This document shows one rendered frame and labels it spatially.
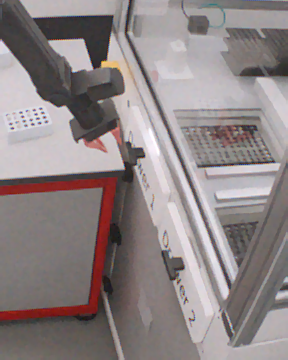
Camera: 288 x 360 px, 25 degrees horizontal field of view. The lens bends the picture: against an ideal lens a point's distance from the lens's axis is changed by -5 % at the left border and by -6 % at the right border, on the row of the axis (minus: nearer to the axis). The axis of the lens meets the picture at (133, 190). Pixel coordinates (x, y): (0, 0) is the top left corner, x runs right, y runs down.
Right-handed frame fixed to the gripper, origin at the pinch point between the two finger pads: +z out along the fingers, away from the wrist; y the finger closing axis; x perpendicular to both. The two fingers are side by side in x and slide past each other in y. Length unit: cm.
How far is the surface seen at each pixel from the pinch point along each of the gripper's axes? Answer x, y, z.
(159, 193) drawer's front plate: -9.2, 3.8, 10.0
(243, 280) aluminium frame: -46.5, 13.9, -3.3
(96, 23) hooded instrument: 87, 3, 25
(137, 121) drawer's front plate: 11.8, 5.6, 8.2
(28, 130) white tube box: 27.8, -21.1, 6.7
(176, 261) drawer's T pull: -27.6, 2.3, 9.1
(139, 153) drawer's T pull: 2.9, 3.2, 8.8
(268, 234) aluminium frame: -48, 21, -14
